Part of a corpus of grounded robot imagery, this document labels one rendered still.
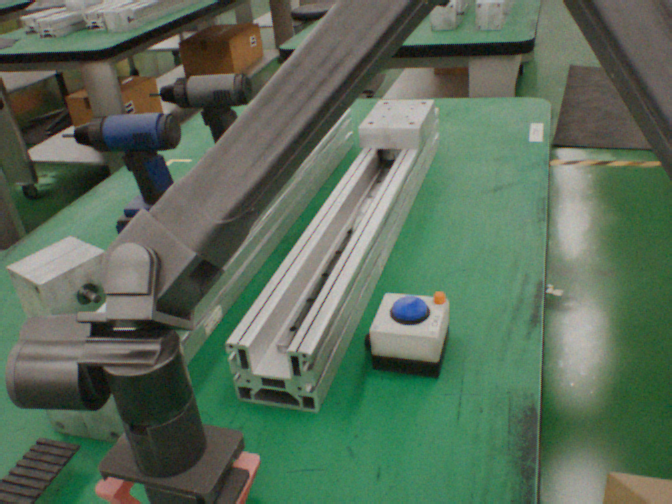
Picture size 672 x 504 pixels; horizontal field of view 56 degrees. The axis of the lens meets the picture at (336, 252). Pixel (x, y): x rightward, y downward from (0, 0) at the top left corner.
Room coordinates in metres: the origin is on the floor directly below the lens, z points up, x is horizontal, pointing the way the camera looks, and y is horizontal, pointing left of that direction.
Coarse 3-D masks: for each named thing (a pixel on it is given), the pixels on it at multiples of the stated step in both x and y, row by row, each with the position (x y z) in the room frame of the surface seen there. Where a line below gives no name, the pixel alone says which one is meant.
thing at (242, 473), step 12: (240, 456) 0.39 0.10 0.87; (252, 456) 0.39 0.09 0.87; (228, 468) 0.37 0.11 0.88; (240, 468) 0.37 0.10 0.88; (252, 468) 0.37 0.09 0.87; (228, 480) 0.36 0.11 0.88; (240, 480) 0.36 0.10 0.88; (252, 480) 0.37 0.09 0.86; (156, 492) 0.34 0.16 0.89; (168, 492) 0.34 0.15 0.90; (228, 492) 0.35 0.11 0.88; (240, 492) 0.35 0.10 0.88
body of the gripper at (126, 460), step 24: (192, 408) 0.37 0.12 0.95; (144, 432) 0.35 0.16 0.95; (168, 432) 0.35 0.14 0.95; (192, 432) 0.36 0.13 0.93; (216, 432) 0.39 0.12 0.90; (240, 432) 0.39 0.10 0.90; (120, 456) 0.38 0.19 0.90; (144, 456) 0.35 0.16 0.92; (168, 456) 0.35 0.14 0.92; (192, 456) 0.36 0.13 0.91; (216, 456) 0.36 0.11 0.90; (144, 480) 0.35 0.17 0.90; (168, 480) 0.35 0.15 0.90; (192, 480) 0.34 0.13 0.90; (216, 480) 0.34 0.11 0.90
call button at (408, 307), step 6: (396, 300) 0.62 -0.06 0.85; (402, 300) 0.62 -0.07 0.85; (408, 300) 0.62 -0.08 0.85; (414, 300) 0.62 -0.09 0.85; (420, 300) 0.62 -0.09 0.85; (396, 306) 0.61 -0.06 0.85; (402, 306) 0.61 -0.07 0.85; (408, 306) 0.61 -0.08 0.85; (414, 306) 0.60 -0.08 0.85; (420, 306) 0.60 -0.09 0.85; (426, 306) 0.61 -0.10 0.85; (396, 312) 0.60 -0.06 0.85; (402, 312) 0.60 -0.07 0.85; (408, 312) 0.59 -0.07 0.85; (414, 312) 0.59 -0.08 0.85; (420, 312) 0.59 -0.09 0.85; (402, 318) 0.59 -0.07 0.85; (408, 318) 0.59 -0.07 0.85; (414, 318) 0.59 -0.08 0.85
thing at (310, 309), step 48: (432, 144) 1.21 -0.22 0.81; (336, 192) 0.92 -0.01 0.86; (384, 192) 0.90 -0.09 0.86; (336, 240) 0.84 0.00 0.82; (384, 240) 0.82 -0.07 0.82; (288, 288) 0.67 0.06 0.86; (336, 288) 0.64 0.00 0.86; (240, 336) 0.57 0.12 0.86; (288, 336) 0.60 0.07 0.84; (336, 336) 0.60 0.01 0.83; (240, 384) 0.56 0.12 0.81; (288, 384) 0.54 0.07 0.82
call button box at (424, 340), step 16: (384, 304) 0.63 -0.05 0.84; (432, 304) 0.62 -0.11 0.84; (448, 304) 0.63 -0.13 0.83; (384, 320) 0.60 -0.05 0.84; (400, 320) 0.60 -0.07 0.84; (416, 320) 0.59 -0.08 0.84; (432, 320) 0.59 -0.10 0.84; (448, 320) 0.63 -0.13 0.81; (368, 336) 0.63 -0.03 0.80; (384, 336) 0.58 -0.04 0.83; (400, 336) 0.57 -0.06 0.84; (416, 336) 0.57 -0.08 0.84; (432, 336) 0.56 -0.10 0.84; (448, 336) 0.63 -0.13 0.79; (384, 352) 0.58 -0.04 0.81; (400, 352) 0.58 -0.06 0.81; (416, 352) 0.57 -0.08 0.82; (432, 352) 0.56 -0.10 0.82; (384, 368) 0.58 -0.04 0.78; (400, 368) 0.58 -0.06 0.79; (416, 368) 0.57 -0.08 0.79; (432, 368) 0.56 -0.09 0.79
